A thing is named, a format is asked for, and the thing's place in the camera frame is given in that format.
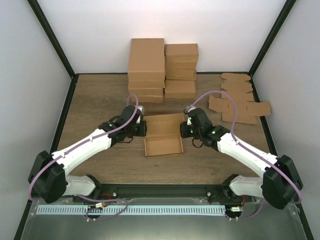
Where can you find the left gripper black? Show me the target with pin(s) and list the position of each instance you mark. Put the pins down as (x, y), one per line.
(143, 131)

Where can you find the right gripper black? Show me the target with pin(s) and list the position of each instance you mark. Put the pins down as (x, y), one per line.
(183, 133)

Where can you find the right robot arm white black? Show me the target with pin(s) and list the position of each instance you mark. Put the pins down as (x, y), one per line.
(277, 180)

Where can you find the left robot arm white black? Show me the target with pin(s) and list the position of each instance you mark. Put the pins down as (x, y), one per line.
(50, 177)

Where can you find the bottom large folded box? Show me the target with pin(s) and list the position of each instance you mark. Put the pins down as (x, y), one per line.
(150, 99)

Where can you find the bottom small folded box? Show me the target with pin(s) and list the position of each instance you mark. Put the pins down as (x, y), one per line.
(180, 89)

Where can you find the top large folded cardboard box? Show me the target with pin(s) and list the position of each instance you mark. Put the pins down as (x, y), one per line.
(146, 59)

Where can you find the top small folded cardboard box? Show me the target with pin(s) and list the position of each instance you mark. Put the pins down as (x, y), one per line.
(184, 52)

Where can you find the stack of flat cardboard blanks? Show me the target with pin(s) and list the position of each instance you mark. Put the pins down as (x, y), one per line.
(238, 89)

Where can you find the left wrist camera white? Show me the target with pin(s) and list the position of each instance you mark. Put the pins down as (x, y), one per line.
(140, 112)

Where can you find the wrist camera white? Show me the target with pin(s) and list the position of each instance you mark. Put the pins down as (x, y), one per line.
(140, 112)
(187, 113)

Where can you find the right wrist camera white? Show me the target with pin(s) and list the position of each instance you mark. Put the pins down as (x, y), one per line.
(187, 113)

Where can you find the black aluminium frame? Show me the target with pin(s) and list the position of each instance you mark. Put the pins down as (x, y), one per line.
(154, 190)

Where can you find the grey metal base plate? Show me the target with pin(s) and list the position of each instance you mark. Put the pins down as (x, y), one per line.
(259, 221)

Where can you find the light blue slotted cable duct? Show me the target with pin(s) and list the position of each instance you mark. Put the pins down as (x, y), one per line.
(134, 210)

